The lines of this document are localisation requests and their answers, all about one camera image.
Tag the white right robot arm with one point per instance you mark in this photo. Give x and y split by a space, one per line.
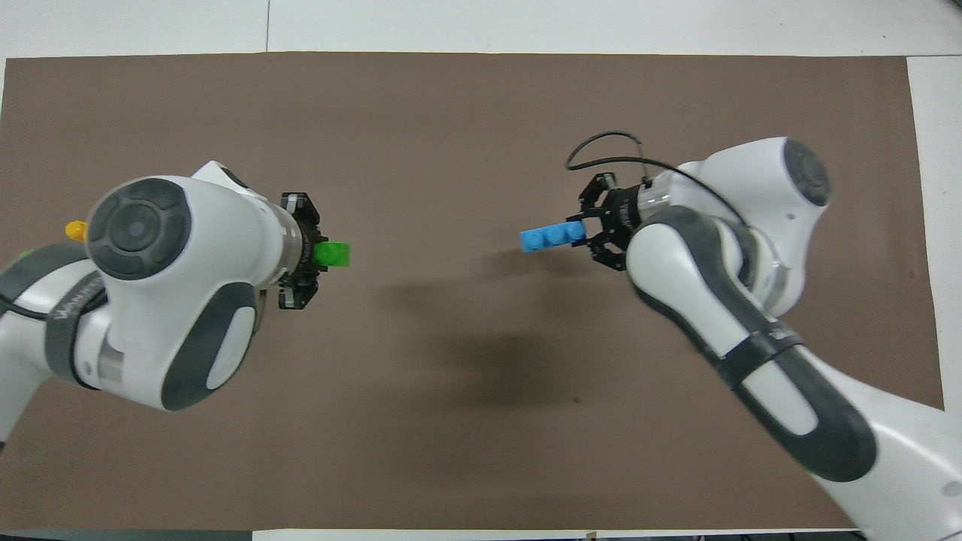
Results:
751 315

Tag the green two-stud toy block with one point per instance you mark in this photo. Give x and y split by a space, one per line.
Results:
334 255
27 254

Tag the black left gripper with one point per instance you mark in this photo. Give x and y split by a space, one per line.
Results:
301 225

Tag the yellow two-stud toy block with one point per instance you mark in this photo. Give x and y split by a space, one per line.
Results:
76 230

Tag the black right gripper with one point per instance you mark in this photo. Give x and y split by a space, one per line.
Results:
612 225

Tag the brown paper table mat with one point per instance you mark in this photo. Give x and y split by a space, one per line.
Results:
466 113

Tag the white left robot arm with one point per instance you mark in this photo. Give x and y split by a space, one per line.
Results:
173 285

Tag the blue three-stud toy block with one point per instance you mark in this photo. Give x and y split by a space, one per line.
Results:
549 237

